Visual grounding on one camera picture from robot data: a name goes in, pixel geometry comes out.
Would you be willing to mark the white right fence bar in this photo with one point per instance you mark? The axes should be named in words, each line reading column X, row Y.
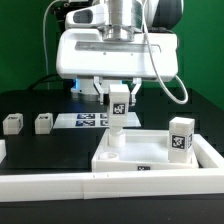
column 206, row 155

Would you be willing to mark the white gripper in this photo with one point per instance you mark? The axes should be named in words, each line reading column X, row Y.
column 83, row 53

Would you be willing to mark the white left fence block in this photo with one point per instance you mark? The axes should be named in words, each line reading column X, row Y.
column 2, row 150

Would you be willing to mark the white fence bar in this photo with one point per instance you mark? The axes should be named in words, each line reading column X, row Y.
column 206, row 155
column 17, row 188

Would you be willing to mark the white front fence bar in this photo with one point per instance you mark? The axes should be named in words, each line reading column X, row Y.
column 17, row 188

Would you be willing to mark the white sheet with tags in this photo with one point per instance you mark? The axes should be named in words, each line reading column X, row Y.
column 93, row 120

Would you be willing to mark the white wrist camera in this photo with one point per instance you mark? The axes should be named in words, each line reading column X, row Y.
column 90, row 17

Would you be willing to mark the white square tabletop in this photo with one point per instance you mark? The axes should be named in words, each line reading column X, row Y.
column 136, row 150

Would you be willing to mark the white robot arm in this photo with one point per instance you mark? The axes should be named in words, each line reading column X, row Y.
column 124, row 40

